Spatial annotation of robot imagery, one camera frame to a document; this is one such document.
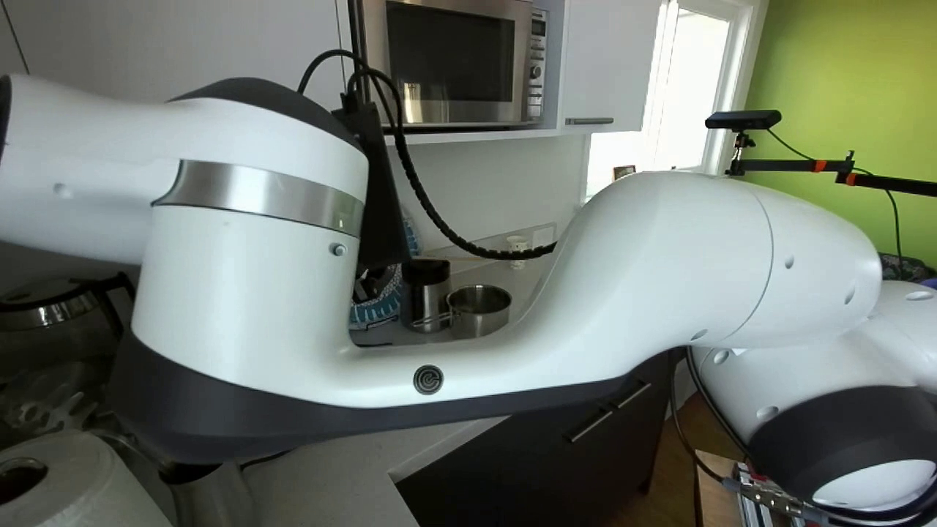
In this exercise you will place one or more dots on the black stereo camera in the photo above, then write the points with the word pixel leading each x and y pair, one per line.
pixel 742 119

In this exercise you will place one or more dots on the stainless steel microwave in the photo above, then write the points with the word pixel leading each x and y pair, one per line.
pixel 448 60

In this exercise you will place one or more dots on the white upper cabinet beside microwave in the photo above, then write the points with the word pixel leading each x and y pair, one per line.
pixel 609 60

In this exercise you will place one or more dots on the small steel saucepan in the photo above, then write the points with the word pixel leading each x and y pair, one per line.
pixel 480 312

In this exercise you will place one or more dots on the metal cup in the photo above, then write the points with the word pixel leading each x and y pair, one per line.
pixel 208 502

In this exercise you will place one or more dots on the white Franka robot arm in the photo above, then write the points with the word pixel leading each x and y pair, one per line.
pixel 633 293

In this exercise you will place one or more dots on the bright window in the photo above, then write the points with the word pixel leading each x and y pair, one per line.
pixel 697 89

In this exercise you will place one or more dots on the large white upper cabinet door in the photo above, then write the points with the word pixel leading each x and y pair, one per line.
pixel 148 38

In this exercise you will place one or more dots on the wooden crate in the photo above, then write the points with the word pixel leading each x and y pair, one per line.
pixel 712 493

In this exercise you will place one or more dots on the white paper towel roll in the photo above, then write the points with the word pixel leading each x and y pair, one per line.
pixel 88 486

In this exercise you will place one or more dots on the black steel thermos mug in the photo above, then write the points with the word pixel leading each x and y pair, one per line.
pixel 426 293

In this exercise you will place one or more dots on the blue patterned plate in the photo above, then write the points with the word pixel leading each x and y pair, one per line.
pixel 375 312

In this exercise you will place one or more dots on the dark cabinet drawer front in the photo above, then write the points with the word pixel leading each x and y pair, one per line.
pixel 546 477

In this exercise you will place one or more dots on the green patterned sofa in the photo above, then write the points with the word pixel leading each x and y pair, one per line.
pixel 908 264

